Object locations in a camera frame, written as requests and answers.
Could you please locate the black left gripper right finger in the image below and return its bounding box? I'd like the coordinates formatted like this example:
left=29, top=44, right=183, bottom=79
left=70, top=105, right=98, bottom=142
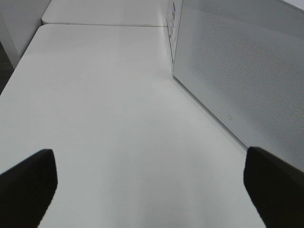
left=243, top=147, right=304, bottom=228

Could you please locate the white microwave door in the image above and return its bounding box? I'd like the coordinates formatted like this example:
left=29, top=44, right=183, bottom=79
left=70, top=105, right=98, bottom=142
left=172, top=0, right=304, bottom=170

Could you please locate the white microwave oven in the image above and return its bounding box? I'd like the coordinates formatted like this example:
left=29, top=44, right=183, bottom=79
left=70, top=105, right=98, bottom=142
left=166, top=0, right=183, bottom=65

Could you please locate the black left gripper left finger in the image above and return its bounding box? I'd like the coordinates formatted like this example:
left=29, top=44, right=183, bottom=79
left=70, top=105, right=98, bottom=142
left=0, top=149, right=58, bottom=228

